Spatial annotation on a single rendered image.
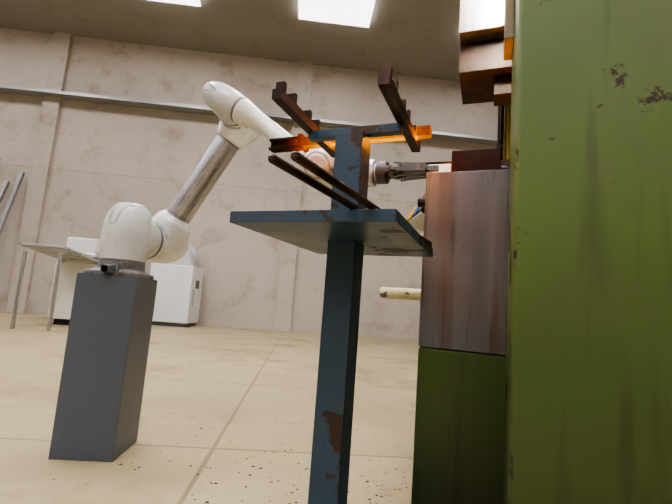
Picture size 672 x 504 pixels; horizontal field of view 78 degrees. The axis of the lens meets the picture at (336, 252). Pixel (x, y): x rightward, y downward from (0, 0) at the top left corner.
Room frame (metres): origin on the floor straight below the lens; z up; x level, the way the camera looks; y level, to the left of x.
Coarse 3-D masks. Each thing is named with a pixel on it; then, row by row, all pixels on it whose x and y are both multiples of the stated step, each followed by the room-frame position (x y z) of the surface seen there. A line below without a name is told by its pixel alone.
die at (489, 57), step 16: (464, 48) 1.14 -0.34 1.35; (480, 48) 1.13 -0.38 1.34; (496, 48) 1.11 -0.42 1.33; (464, 64) 1.14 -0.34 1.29; (480, 64) 1.13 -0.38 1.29; (496, 64) 1.11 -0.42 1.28; (464, 80) 1.19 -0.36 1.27; (480, 80) 1.18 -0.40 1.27; (464, 96) 1.28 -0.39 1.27; (480, 96) 1.27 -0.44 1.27
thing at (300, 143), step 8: (424, 128) 0.90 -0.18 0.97; (296, 136) 1.02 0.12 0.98; (304, 136) 1.02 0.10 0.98; (384, 136) 0.93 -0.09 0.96; (392, 136) 0.93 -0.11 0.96; (400, 136) 0.92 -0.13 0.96; (424, 136) 0.91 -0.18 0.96; (272, 144) 1.06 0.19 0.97; (280, 144) 1.05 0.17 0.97; (288, 144) 1.04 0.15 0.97; (296, 144) 1.03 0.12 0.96; (304, 144) 1.01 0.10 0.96; (312, 144) 1.01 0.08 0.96; (280, 152) 1.07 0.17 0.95; (304, 152) 1.05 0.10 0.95
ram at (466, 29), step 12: (468, 0) 1.09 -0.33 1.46; (480, 0) 1.08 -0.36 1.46; (492, 0) 1.07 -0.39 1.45; (504, 0) 1.06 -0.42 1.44; (468, 12) 1.09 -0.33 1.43; (480, 12) 1.08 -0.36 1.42; (492, 12) 1.07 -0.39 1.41; (504, 12) 1.06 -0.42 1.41; (468, 24) 1.09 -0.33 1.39; (480, 24) 1.08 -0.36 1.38; (492, 24) 1.07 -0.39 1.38; (468, 36) 1.11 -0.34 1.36; (480, 36) 1.11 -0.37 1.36; (492, 36) 1.11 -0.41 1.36
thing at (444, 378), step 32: (448, 352) 1.01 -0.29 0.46; (448, 384) 1.01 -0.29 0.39; (480, 384) 0.98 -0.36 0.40; (416, 416) 1.03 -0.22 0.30; (448, 416) 1.01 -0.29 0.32; (480, 416) 0.98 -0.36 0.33; (416, 448) 1.03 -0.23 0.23; (448, 448) 1.01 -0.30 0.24; (480, 448) 0.98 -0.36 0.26; (416, 480) 1.03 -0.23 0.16; (448, 480) 1.00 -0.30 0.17; (480, 480) 0.98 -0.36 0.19
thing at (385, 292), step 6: (384, 288) 1.65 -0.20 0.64; (390, 288) 1.65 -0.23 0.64; (396, 288) 1.64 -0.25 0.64; (402, 288) 1.63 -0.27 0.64; (408, 288) 1.63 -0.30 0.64; (384, 294) 1.65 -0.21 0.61; (390, 294) 1.64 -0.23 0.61; (396, 294) 1.63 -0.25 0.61; (402, 294) 1.62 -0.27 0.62; (408, 294) 1.61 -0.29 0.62; (414, 294) 1.60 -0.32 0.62; (420, 294) 1.60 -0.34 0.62
